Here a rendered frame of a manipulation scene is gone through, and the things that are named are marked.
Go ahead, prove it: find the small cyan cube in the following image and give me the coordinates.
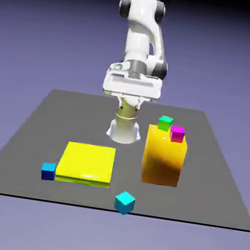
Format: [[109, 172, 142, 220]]
[[112, 189, 137, 217]]

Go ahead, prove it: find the large yellow box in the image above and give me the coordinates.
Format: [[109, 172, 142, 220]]
[[54, 139, 117, 189]]

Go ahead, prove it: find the small magenta cube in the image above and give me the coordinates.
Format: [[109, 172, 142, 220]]
[[168, 124, 187, 145]]

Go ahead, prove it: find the large orange box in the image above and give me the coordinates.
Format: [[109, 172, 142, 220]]
[[138, 123, 191, 189]]

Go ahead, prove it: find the small green cube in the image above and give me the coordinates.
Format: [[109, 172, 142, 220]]
[[156, 114, 175, 133]]

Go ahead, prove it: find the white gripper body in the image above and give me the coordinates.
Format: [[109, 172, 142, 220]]
[[101, 67, 165, 104]]

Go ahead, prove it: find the small blue cube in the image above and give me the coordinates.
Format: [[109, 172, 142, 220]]
[[39, 161, 57, 182]]

